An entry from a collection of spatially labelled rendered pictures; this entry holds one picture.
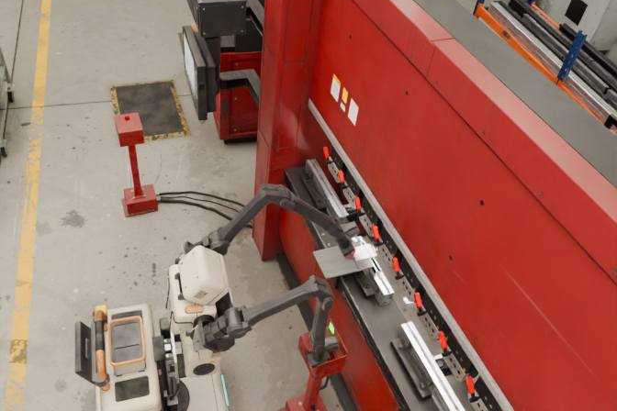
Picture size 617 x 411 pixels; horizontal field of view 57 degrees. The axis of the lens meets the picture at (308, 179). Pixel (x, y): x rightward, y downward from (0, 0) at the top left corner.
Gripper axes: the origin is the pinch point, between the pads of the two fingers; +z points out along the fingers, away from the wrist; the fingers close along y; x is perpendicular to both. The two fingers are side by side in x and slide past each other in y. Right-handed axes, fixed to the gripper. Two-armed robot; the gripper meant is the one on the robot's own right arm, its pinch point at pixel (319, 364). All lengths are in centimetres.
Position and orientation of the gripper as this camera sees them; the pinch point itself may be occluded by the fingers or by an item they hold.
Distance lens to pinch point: 293.7
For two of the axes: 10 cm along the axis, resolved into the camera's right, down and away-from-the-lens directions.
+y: 9.2, -3.3, 2.3
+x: -4.0, -6.8, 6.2
